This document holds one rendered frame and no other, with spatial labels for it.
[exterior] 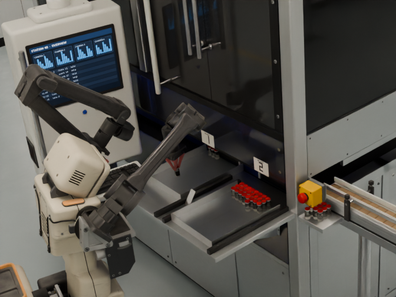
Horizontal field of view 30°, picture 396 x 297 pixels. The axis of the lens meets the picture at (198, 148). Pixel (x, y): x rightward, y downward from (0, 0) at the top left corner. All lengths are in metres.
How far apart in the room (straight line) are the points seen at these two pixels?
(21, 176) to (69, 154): 2.80
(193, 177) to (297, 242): 0.55
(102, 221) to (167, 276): 1.72
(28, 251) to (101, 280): 1.82
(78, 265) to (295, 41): 1.09
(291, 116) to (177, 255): 1.43
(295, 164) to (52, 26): 1.18
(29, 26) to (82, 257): 1.04
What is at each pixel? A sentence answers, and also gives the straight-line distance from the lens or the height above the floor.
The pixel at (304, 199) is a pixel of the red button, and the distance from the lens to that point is 2.78.
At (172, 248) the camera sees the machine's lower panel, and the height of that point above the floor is 0.21.
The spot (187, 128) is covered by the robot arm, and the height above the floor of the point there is 1.40.
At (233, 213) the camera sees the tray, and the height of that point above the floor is 0.88.
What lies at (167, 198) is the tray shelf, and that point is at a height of 0.88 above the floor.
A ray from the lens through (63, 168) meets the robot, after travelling 2.46.
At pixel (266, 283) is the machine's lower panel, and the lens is 3.31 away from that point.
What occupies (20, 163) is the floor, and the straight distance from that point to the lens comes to 5.42.
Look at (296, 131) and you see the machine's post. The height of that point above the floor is 1.25.
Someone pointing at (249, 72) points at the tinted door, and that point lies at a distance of 2.81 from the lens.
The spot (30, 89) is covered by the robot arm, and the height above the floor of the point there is 1.57.
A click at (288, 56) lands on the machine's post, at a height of 1.54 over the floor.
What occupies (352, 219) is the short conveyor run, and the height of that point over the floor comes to 0.90.
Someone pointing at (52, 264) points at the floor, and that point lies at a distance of 4.33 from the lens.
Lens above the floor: 2.54
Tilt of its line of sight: 29 degrees down
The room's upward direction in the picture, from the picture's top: 6 degrees counter-clockwise
